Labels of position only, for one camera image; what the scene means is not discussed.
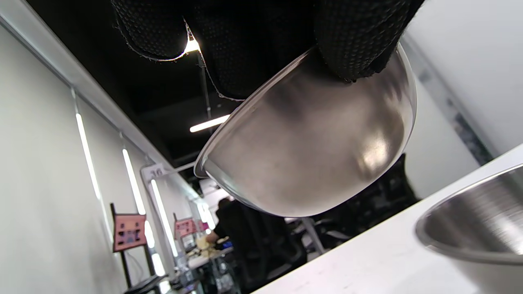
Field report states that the person's left hand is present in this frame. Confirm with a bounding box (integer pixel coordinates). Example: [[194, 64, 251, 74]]
[[110, 0, 426, 101]]

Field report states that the steel mixing bowl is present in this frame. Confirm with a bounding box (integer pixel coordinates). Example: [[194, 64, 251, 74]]
[[416, 163, 523, 265], [194, 42, 418, 218]]

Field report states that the ceiling light bar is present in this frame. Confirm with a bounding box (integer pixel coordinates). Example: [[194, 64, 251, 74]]
[[189, 114, 231, 133]]

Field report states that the white hanging sign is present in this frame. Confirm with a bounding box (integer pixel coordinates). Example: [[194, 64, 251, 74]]
[[141, 163, 167, 183]]

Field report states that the red sign on stand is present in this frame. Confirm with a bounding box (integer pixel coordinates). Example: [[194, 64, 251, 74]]
[[173, 212, 198, 242], [110, 203, 148, 288]]

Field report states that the black high-back office chair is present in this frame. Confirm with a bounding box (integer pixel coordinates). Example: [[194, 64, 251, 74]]
[[241, 212, 308, 293]]

